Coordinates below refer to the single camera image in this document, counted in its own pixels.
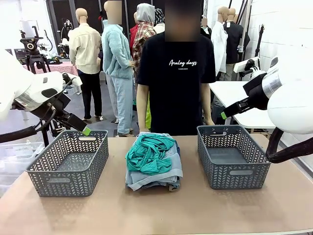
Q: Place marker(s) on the mannequin with patterned hood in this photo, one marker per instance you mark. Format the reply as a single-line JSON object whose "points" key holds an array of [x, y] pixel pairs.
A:
{"points": [[159, 23]]}

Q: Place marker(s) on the large white table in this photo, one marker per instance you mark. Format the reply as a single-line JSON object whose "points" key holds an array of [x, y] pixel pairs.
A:
{"points": [[230, 95]]}

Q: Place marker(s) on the mannequin in white shirt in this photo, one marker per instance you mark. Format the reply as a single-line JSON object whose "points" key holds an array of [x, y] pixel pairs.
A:
{"points": [[219, 46]]}

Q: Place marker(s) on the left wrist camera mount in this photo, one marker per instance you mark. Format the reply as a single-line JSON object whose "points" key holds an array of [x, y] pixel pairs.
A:
{"points": [[72, 79]]}

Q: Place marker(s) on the mannequin in red garment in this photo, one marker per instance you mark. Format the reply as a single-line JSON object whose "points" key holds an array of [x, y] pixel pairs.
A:
{"points": [[133, 34]]}

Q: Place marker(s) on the person's right forearm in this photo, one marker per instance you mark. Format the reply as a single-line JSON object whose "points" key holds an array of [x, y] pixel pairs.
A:
{"points": [[142, 115]]}

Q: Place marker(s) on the person's left hand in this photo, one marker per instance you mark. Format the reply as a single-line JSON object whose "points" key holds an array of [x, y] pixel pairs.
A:
{"points": [[209, 122]]}

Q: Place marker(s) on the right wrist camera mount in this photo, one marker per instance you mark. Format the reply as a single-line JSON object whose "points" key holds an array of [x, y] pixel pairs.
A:
{"points": [[247, 65]]}

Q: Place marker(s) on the grey plastic woven basket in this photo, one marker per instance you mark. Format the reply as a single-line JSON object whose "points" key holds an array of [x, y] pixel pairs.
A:
{"points": [[234, 176], [71, 176]]}

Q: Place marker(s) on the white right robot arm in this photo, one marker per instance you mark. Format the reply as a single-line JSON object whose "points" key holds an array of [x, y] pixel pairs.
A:
{"points": [[291, 102]]}

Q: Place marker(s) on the mannequin in plaid hooded shirt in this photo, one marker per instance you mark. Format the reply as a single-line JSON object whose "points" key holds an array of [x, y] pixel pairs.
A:
{"points": [[144, 31]]}

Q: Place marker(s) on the clear plastic storage box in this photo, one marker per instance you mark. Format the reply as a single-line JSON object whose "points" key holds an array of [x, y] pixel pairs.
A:
{"points": [[17, 159]]}

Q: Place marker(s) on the mannequin in cream shirt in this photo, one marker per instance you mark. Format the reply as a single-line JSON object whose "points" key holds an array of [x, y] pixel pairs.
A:
{"points": [[84, 49]]}

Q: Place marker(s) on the teal top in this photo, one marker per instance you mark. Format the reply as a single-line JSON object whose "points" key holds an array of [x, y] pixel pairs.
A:
{"points": [[149, 156]]}

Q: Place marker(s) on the person in black t-shirt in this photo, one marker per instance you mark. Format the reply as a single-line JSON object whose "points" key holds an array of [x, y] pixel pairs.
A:
{"points": [[176, 98]]}

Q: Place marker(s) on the mannequin in dark top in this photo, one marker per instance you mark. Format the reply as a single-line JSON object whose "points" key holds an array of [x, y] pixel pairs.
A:
{"points": [[206, 30]]}

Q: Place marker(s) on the person's right hand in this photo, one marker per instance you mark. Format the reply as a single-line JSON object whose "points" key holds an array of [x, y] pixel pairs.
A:
{"points": [[144, 130]]}

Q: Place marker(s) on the black camera tripod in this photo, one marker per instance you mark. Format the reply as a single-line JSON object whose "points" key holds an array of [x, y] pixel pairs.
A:
{"points": [[31, 46]]}

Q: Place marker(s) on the mannequin in black jacket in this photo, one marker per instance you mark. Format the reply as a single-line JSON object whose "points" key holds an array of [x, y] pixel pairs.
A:
{"points": [[234, 41]]}

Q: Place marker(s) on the light blue denim shorts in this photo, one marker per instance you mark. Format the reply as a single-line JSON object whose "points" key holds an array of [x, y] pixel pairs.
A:
{"points": [[176, 169]]}

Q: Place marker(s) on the pink tablecloth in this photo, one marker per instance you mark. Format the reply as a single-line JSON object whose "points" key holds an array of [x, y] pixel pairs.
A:
{"points": [[61, 67]]}

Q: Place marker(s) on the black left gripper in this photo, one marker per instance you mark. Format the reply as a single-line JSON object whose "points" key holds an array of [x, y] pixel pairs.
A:
{"points": [[52, 109]]}

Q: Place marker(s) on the mannequin in blue fleece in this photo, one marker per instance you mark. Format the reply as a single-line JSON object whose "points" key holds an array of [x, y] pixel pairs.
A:
{"points": [[116, 54]]}

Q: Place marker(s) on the black light stand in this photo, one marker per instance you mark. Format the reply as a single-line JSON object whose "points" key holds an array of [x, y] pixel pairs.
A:
{"points": [[259, 41]]}

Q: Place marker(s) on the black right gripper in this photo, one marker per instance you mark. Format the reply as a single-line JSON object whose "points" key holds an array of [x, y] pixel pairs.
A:
{"points": [[258, 94]]}

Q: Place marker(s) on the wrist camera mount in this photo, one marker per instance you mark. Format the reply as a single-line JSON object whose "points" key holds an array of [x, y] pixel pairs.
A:
{"points": [[247, 65], [72, 79]]}

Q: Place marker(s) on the neon yellow garment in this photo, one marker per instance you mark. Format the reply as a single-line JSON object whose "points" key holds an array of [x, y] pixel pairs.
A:
{"points": [[148, 115]]}

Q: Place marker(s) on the person's left forearm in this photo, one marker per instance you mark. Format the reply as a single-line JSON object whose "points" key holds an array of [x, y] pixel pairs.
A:
{"points": [[206, 107]]}

